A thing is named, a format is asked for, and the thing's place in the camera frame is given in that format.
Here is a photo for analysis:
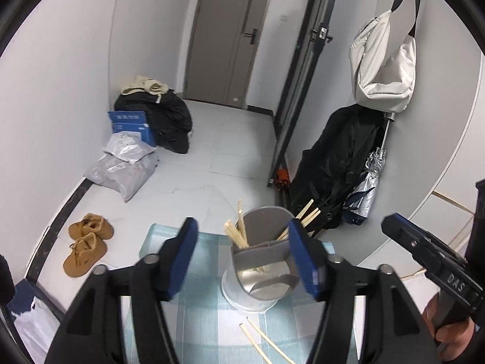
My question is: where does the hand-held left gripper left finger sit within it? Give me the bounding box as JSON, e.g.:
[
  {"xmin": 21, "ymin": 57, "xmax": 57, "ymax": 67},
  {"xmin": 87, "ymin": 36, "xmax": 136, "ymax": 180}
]
[{"xmin": 43, "ymin": 217, "xmax": 199, "ymax": 364}]

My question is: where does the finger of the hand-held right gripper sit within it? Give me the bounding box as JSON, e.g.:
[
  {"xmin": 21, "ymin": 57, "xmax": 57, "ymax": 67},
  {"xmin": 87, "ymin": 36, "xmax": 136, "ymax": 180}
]
[{"xmin": 381, "ymin": 214, "xmax": 470, "ymax": 274}]

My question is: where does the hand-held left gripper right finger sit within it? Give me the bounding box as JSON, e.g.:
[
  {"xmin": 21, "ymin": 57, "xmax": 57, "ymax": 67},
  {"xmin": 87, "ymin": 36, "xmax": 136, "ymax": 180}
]
[{"xmin": 288, "ymin": 218, "xmax": 442, "ymax": 364}]

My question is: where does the wooden chopstick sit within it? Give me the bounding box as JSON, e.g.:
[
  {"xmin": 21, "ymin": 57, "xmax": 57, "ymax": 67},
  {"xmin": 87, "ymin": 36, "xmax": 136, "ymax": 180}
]
[
  {"xmin": 224, "ymin": 220, "xmax": 247, "ymax": 249},
  {"xmin": 276, "ymin": 199, "xmax": 315, "ymax": 242},
  {"xmin": 226, "ymin": 229, "xmax": 243, "ymax": 250},
  {"xmin": 301, "ymin": 208, "xmax": 322, "ymax": 229},
  {"xmin": 237, "ymin": 199, "xmax": 249, "ymax": 247}
]

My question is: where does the pile of wooden chopsticks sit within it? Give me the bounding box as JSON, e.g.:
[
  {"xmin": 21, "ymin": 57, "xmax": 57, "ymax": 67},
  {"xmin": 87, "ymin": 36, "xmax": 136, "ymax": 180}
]
[{"xmin": 238, "ymin": 318, "xmax": 300, "ymax": 364}]

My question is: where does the white shoulder bag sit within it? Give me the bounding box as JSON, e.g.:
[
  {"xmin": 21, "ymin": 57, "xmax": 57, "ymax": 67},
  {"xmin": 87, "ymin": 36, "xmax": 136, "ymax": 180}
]
[{"xmin": 349, "ymin": 0, "xmax": 423, "ymax": 112}]

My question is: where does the person's right hand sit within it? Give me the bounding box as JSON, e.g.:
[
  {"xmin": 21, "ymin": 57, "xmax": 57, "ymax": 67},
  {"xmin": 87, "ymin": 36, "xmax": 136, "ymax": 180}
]
[{"xmin": 422, "ymin": 294, "xmax": 480, "ymax": 362}]

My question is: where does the teal checkered tablecloth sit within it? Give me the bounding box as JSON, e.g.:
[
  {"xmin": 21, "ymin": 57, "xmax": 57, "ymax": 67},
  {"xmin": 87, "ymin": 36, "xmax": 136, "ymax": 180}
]
[{"xmin": 121, "ymin": 223, "xmax": 359, "ymax": 364}]

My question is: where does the silver folding umbrella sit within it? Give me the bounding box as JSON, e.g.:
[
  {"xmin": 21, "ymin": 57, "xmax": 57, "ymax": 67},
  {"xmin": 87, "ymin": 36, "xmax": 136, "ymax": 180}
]
[{"xmin": 343, "ymin": 112, "xmax": 396, "ymax": 225}]

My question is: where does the brown shoe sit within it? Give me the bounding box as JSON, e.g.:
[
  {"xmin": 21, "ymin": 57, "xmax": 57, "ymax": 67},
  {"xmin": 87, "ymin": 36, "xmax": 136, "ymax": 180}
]
[
  {"xmin": 68, "ymin": 213, "xmax": 113, "ymax": 240},
  {"xmin": 62, "ymin": 232, "xmax": 108, "ymax": 277}
]

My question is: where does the large grey mailing bag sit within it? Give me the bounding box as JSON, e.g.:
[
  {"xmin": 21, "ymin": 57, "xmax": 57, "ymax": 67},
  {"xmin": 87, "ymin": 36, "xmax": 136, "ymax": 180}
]
[{"xmin": 83, "ymin": 152, "xmax": 158, "ymax": 202}]

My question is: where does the black backpack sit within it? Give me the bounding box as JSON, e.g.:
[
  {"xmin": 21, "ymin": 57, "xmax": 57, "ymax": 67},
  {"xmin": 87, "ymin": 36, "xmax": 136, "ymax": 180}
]
[{"xmin": 288, "ymin": 104, "xmax": 387, "ymax": 236}]

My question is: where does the small grey mailing bag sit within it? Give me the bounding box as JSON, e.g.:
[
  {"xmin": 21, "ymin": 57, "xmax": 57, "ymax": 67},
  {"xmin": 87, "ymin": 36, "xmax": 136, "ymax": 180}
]
[{"xmin": 104, "ymin": 132, "xmax": 158, "ymax": 165}]

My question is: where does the black duffel bag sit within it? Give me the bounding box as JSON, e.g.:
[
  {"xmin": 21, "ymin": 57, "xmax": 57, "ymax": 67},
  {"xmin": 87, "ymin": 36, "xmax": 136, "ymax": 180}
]
[{"xmin": 115, "ymin": 89, "xmax": 193, "ymax": 155}]

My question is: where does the blue cardboard box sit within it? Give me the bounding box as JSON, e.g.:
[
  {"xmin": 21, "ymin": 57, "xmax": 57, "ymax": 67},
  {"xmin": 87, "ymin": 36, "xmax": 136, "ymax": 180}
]
[{"xmin": 107, "ymin": 111, "xmax": 158, "ymax": 148}]

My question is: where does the dark blue box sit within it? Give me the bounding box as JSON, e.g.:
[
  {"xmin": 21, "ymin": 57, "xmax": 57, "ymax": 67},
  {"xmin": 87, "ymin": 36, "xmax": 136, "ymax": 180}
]
[{"xmin": 8, "ymin": 278, "xmax": 65, "ymax": 319}]

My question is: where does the white plastic bag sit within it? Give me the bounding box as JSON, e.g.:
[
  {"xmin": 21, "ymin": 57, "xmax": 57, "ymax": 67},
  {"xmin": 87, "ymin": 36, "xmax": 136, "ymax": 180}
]
[{"xmin": 13, "ymin": 298, "xmax": 61, "ymax": 364}]

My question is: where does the beige cloth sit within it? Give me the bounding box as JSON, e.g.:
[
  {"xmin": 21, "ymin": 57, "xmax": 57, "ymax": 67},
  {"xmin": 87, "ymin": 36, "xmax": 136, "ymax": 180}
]
[{"xmin": 120, "ymin": 75, "xmax": 169, "ymax": 95}]

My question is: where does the dark framed glass door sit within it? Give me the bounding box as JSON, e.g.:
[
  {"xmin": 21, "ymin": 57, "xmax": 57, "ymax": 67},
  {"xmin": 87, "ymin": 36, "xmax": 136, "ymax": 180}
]
[{"xmin": 267, "ymin": 0, "xmax": 343, "ymax": 188}]

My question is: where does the grey entrance door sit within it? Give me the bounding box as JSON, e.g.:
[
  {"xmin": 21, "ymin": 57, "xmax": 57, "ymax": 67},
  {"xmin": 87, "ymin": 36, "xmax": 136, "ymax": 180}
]
[{"xmin": 183, "ymin": 0, "xmax": 277, "ymax": 109}]

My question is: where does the black glass door handle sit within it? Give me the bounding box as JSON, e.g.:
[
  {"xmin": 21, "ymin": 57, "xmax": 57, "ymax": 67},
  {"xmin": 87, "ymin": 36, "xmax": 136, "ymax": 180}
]
[{"xmin": 311, "ymin": 25, "xmax": 334, "ymax": 44}]

